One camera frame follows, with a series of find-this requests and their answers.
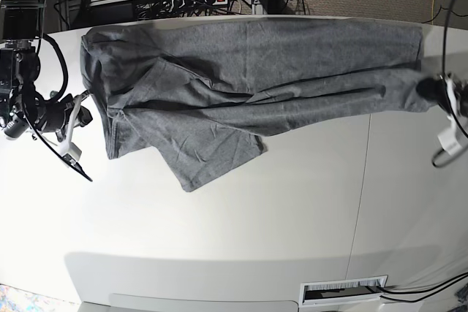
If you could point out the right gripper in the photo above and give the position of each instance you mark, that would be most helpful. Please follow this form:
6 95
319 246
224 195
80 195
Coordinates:
54 118

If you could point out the grey T-shirt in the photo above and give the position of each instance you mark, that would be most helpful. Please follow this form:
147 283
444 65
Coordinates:
204 96

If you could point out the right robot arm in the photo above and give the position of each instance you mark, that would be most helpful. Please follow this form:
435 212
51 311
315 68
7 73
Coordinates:
22 106

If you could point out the black power strip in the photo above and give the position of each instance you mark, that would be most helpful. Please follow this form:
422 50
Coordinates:
183 5

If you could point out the table cable grommet slot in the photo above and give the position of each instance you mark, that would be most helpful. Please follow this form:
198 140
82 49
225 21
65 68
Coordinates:
344 292

